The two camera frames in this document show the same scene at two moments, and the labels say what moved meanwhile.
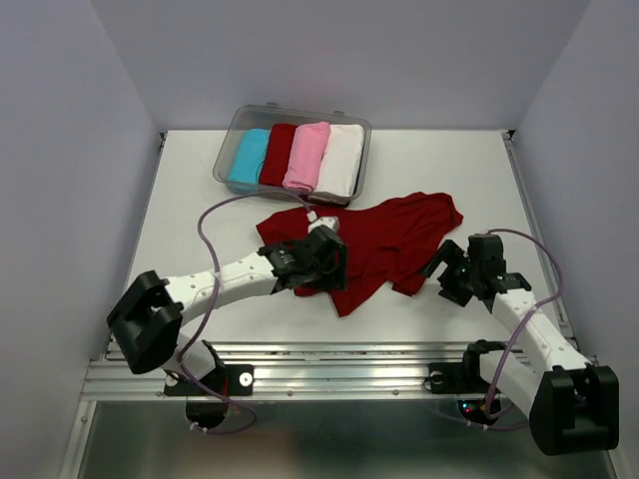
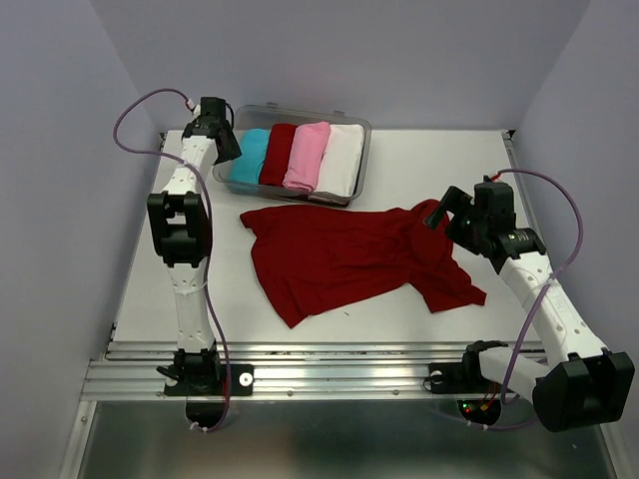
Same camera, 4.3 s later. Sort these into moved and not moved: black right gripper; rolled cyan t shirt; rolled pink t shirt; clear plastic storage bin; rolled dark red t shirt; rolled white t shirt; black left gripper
Moved: black right gripper; black left gripper
Not moved: rolled cyan t shirt; rolled white t shirt; rolled pink t shirt; rolled dark red t shirt; clear plastic storage bin
